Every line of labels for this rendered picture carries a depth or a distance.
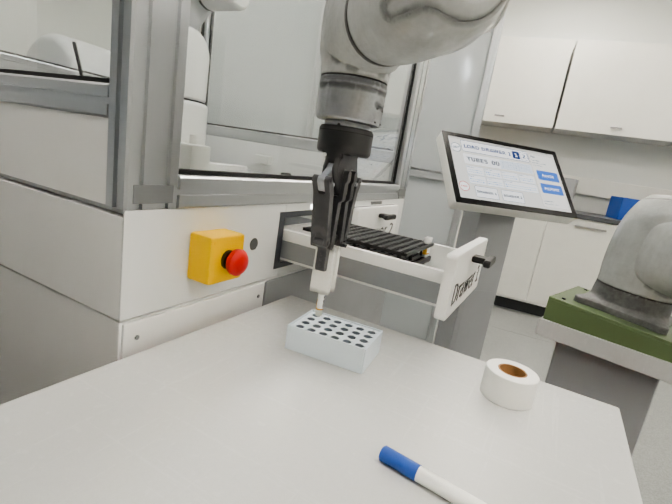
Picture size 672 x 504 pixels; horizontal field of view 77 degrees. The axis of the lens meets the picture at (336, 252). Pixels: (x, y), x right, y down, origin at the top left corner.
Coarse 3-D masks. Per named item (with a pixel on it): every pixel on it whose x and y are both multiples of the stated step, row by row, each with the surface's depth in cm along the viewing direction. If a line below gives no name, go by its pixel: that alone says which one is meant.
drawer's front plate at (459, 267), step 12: (480, 240) 85; (456, 252) 68; (468, 252) 72; (480, 252) 85; (456, 264) 65; (468, 264) 75; (480, 264) 89; (444, 276) 66; (456, 276) 68; (468, 276) 79; (444, 288) 67; (456, 288) 70; (444, 300) 67; (444, 312) 67
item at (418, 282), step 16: (304, 224) 92; (288, 240) 82; (304, 240) 80; (288, 256) 82; (304, 256) 80; (352, 256) 76; (368, 256) 74; (384, 256) 73; (432, 256) 93; (352, 272) 76; (368, 272) 74; (384, 272) 73; (400, 272) 72; (416, 272) 71; (432, 272) 69; (384, 288) 73; (400, 288) 72; (416, 288) 71; (432, 288) 69; (432, 304) 70
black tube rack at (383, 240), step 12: (360, 228) 95; (348, 240) 80; (360, 240) 80; (372, 240) 82; (384, 240) 84; (396, 240) 86; (408, 240) 90; (420, 240) 91; (384, 252) 88; (396, 252) 76; (420, 252) 90
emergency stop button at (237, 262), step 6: (234, 252) 61; (240, 252) 61; (228, 258) 60; (234, 258) 60; (240, 258) 61; (246, 258) 62; (228, 264) 60; (234, 264) 60; (240, 264) 61; (246, 264) 63; (228, 270) 61; (234, 270) 61; (240, 270) 62
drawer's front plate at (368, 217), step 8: (360, 208) 108; (368, 208) 111; (376, 208) 116; (384, 208) 121; (392, 208) 127; (352, 216) 108; (360, 216) 108; (368, 216) 112; (376, 216) 117; (360, 224) 109; (368, 224) 114; (376, 224) 119; (384, 224) 124; (392, 232) 132
